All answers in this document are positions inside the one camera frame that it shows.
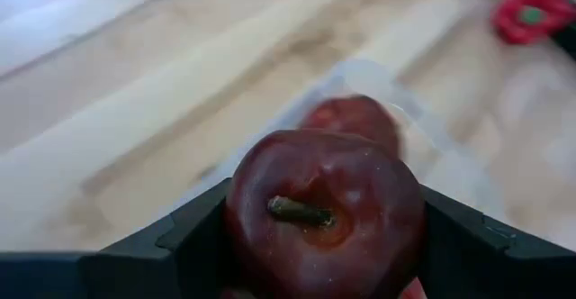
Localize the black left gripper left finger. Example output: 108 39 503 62
0 177 253 299

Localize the red bell pepper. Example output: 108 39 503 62
490 0 576 46

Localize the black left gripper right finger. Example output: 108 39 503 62
419 185 576 299

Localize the clear plastic basket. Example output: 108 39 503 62
170 58 509 228

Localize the dark red apple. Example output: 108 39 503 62
224 129 427 299
299 94 404 160

